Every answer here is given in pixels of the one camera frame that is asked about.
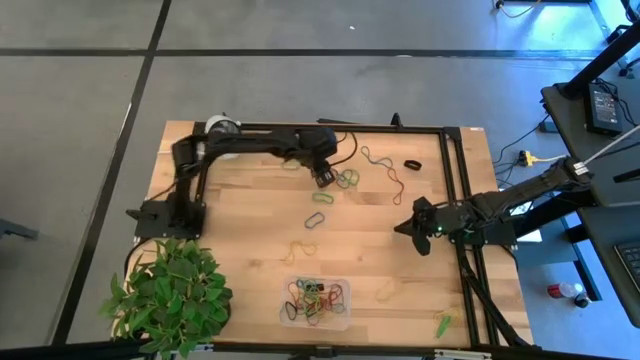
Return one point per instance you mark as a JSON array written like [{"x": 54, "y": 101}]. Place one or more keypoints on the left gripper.
[{"x": 324, "y": 176}]

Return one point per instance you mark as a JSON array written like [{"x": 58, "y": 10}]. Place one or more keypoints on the yellow power plug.
[{"x": 525, "y": 159}]

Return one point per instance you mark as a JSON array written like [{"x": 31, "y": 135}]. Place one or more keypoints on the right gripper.
[{"x": 440, "y": 220}]

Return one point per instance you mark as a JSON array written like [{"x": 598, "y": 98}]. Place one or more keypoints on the long blue rubber band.
[{"x": 364, "y": 150}]

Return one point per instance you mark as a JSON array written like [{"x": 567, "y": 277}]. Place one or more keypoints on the dark grey desk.
[
  {"x": 605, "y": 235},
  {"x": 570, "y": 125}
]

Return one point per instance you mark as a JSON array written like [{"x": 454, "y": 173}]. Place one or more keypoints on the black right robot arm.
[{"x": 530, "y": 187}]

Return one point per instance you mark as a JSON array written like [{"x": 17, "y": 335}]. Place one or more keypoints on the green artificial potted plant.
[{"x": 170, "y": 295}]

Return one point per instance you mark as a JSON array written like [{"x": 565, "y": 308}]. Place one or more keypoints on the red labelled plastic bottle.
[{"x": 555, "y": 291}]

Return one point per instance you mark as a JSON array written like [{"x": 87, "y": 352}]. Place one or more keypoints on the black desk support beam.
[{"x": 600, "y": 60}]

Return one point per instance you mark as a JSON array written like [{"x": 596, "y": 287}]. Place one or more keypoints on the black power adapter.
[{"x": 602, "y": 110}]

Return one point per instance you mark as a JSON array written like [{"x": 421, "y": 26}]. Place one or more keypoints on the long red rubber band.
[{"x": 401, "y": 187}]

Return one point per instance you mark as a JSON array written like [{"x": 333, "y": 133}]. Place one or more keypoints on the black keyboard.
[{"x": 631, "y": 262}]

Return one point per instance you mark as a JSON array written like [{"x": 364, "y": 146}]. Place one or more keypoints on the clear plastic bin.
[{"x": 345, "y": 320}]

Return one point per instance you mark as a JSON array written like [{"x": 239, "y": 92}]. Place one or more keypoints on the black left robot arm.
[{"x": 250, "y": 141}]

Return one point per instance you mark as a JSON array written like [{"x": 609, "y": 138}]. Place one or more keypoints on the long yellow rubber band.
[{"x": 295, "y": 245}]

